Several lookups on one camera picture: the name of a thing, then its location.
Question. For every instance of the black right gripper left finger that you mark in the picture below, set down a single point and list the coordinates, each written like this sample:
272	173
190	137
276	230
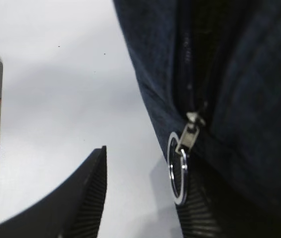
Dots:
72	210

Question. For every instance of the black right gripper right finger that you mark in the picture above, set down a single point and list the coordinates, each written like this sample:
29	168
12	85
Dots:
197	216

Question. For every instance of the navy blue lunch bag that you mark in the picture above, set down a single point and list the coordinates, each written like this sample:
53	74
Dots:
209	73

